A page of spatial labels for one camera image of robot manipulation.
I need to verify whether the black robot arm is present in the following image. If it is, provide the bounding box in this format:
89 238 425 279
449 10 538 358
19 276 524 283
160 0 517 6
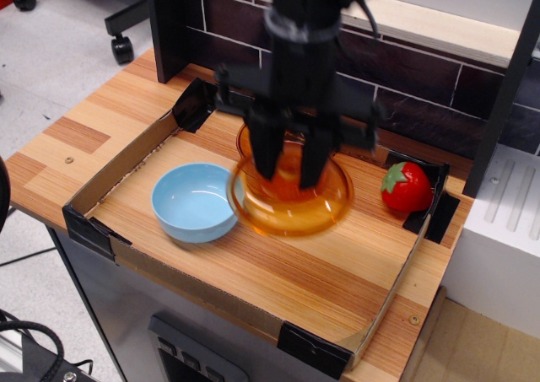
215 0 385 189

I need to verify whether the dark vertical post left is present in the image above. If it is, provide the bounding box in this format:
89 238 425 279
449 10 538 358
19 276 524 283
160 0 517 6
148 0 189 83

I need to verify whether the black cable bundle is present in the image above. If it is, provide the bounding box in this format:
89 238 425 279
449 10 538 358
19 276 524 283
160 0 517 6
0 308 94 382

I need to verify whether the black office chair base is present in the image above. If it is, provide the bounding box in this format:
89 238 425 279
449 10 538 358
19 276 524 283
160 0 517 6
105 0 149 65

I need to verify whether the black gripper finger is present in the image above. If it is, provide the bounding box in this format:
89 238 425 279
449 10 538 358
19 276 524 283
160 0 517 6
300 124 337 190
247 107 285 180

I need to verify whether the light blue bowl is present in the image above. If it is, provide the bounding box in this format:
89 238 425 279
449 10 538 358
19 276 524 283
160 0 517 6
151 163 237 244

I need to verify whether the red toy strawberry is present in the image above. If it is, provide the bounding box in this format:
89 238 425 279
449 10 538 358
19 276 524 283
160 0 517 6
381 162 434 213

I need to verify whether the grey oven control panel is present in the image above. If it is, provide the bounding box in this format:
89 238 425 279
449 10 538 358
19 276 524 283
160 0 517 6
148 315 249 381

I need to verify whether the orange glass pot lid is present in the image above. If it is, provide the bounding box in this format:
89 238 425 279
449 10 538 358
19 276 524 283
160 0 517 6
227 141 354 237

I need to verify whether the dark vertical post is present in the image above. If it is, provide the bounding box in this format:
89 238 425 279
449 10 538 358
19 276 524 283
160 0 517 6
462 0 539 198
148 0 189 83

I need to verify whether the dark vertical post right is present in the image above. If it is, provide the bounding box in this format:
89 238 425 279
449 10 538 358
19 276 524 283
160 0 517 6
462 0 539 198

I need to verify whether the cardboard fence with black tape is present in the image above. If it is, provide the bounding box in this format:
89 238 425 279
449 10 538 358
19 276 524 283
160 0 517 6
64 75 471 381

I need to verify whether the white toy sink drainboard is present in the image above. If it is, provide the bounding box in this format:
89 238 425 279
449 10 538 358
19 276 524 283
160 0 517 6
442 145 539 336

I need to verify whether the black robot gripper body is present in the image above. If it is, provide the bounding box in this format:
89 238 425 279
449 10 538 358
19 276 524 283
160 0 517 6
215 38 385 149

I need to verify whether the orange glass pot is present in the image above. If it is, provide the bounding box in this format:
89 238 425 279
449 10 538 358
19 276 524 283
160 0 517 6
245 119 334 187

